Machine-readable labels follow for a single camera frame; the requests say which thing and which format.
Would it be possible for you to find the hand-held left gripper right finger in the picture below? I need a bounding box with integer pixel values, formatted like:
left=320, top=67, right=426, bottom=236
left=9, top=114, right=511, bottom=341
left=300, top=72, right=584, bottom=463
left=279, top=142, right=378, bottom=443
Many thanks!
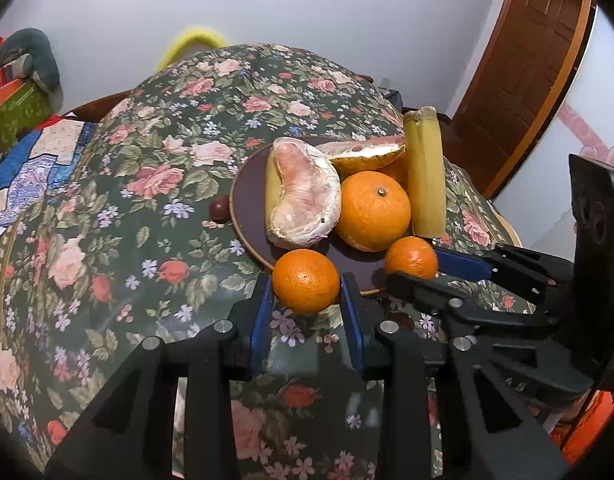
left=339, top=272, right=570, bottom=480

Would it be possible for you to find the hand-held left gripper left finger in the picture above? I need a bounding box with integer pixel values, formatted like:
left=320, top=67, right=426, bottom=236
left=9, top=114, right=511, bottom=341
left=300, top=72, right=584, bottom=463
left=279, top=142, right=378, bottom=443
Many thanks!
left=44, top=274, right=275, bottom=480

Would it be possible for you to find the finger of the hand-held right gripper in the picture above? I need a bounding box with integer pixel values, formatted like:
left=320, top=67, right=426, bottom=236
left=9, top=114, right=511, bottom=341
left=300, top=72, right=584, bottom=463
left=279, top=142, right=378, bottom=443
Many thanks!
left=385, top=271, right=552, bottom=331
left=433, top=244, right=575, bottom=303

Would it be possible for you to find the small tangerine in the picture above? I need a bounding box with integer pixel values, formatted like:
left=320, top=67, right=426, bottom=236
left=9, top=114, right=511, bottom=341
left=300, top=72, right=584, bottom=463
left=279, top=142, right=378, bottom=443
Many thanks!
left=384, top=236, right=439, bottom=281
left=272, top=249, right=341, bottom=316

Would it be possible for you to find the yellow banana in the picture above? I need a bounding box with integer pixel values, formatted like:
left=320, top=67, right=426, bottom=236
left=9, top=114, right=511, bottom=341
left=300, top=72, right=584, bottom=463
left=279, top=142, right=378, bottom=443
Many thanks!
left=263, top=152, right=288, bottom=233
left=403, top=106, right=447, bottom=238

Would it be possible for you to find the purple plate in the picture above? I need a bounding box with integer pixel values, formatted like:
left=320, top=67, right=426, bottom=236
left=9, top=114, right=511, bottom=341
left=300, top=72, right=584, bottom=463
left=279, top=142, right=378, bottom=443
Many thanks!
left=229, top=135, right=438, bottom=297

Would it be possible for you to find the pomelo piece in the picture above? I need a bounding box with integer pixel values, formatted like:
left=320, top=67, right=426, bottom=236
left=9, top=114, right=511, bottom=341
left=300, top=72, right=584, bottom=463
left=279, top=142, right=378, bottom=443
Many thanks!
left=264, top=137, right=343, bottom=250
left=317, top=135, right=407, bottom=178

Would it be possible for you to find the floral tablecloth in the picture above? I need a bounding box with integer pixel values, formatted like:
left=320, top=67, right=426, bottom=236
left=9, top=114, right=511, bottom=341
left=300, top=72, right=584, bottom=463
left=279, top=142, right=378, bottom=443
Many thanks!
left=0, top=44, right=518, bottom=480

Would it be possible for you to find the orange plastic bag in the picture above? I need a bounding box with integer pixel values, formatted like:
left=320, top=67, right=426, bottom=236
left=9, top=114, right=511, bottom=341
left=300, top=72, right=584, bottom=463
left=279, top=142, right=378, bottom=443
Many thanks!
left=552, top=390, right=614, bottom=466

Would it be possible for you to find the brown wooden door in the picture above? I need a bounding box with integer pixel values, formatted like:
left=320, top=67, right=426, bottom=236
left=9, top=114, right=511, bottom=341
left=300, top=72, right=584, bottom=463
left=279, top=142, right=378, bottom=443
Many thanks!
left=449, top=0, right=595, bottom=198

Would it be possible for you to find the patchwork quilt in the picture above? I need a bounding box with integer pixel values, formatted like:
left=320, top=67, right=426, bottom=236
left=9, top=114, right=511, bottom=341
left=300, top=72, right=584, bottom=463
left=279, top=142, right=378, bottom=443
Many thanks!
left=0, top=117, right=95, bottom=226

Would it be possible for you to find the green box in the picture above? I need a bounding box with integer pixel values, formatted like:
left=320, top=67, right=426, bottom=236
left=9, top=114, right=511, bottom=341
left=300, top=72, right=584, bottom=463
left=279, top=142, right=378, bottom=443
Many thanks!
left=0, top=80, right=55, bottom=171

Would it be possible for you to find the orange box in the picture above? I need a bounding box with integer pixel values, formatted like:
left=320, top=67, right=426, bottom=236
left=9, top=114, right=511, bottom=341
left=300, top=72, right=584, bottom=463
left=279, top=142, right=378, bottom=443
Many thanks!
left=0, top=62, right=33, bottom=106

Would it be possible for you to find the grey plush toy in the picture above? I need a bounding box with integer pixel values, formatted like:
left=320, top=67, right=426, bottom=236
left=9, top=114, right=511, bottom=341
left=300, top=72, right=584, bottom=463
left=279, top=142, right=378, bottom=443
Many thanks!
left=0, top=28, right=63, bottom=106

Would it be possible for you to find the dark wooden bed frame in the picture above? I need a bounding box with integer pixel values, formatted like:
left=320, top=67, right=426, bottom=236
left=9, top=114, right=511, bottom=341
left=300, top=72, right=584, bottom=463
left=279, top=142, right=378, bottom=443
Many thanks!
left=62, top=92, right=138, bottom=121

